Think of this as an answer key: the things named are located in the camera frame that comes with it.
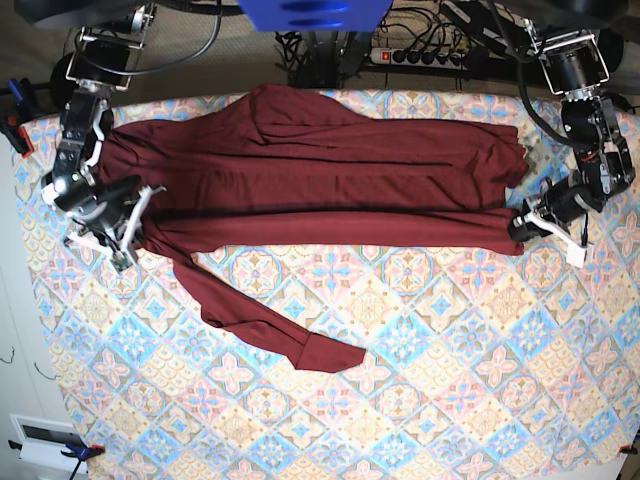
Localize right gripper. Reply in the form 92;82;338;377
42;174;166;274

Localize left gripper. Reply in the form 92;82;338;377
507;177;604;268

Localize dark red t-shirt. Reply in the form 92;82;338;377
95;85;528;373

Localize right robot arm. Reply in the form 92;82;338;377
14;1;243;272

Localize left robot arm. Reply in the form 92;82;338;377
487;1;636;268

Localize patterned tablecloth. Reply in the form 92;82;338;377
11;118;639;479

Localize black round object right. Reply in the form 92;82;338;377
598;29;625;74

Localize white power strip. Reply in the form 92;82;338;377
369;47;464;68

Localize blue clamp lower left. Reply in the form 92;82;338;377
8;440;105;479

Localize orange clamp lower right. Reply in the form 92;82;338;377
618;445;639;455

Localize white wall outlet box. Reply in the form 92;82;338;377
10;413;83;473

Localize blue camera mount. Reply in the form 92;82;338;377
238;0;392;32

